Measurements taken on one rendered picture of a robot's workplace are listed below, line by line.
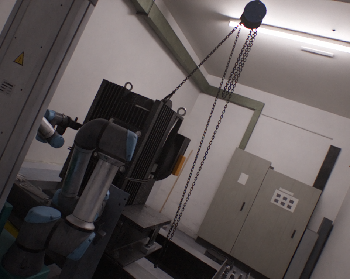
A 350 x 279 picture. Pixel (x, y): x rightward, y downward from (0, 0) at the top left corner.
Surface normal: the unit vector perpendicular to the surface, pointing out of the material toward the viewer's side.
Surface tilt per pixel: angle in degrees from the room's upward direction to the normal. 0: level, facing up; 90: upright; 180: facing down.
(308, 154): 90
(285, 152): 90
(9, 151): 90
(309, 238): 90
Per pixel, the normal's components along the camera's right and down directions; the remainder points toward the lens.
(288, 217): -0.38, -0.19
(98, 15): 0.82, 0.37
